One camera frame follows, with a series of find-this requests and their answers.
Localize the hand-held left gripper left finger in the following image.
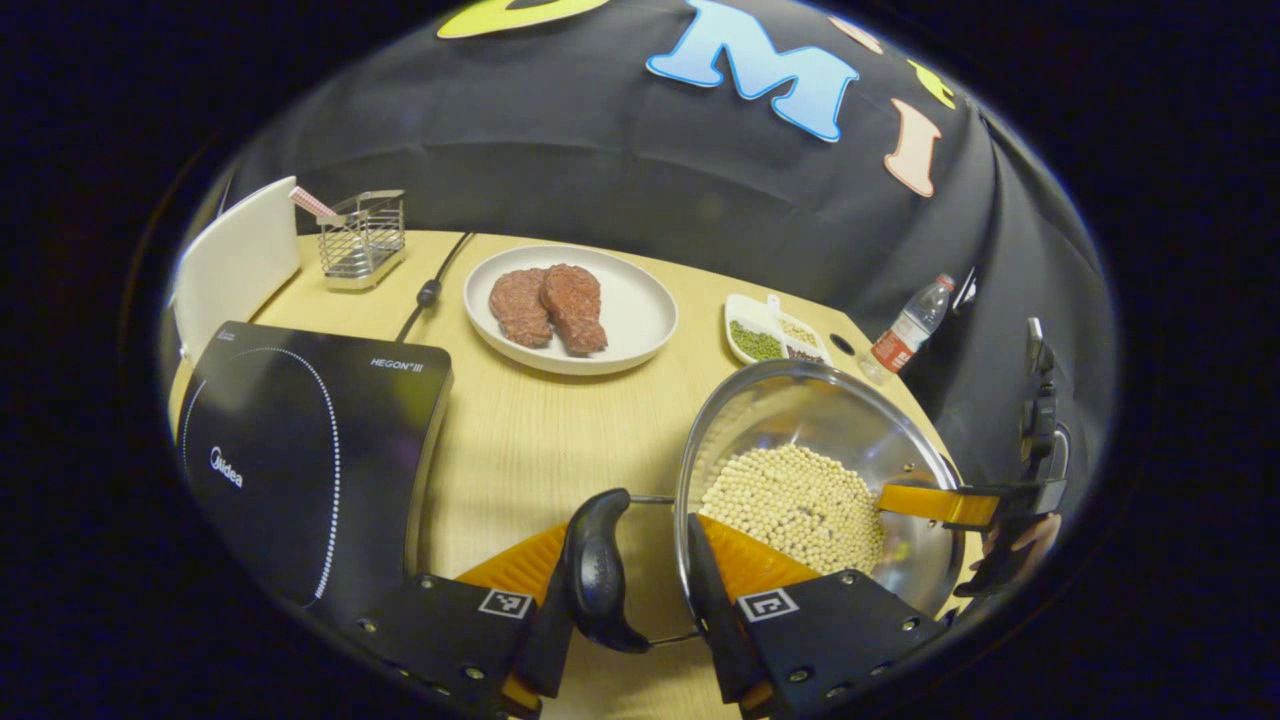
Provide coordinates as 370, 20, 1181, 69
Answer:
350, 520, 579, 720

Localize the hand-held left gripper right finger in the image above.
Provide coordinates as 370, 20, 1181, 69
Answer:
685, 513, 949, 720

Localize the steel pot with black handles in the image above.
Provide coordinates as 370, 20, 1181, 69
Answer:
563, 358, 969, 654

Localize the black induction cooktop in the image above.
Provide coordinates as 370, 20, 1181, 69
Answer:
176, 320, 454, 611

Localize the pile of yellow soybeans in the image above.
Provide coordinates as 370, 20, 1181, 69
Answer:
698, 444, 887, 576

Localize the water bottle with red label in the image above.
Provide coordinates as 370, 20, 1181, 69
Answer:
858, 273, 956, 387

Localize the pile of green mung beans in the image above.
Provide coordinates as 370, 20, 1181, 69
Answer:
729, 320, 786, 362

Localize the white divided dish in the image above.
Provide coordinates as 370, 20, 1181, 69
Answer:
724, 293, 833, 367

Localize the white round plate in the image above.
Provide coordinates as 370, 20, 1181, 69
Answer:
463, 245, 679, 377

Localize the small brown steak piece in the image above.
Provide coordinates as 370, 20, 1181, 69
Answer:
489, 268, 553, 349

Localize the large brown steak piece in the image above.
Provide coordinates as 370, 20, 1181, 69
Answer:
540, 263, 609, 356

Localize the white toaster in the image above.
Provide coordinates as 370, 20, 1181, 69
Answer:
172, 176, 302, 361

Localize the black power cable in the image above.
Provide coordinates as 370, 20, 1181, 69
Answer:
395, 232, 476, 343

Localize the wire utensil holder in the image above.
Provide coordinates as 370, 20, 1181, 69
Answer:
318, 190, 407, 291

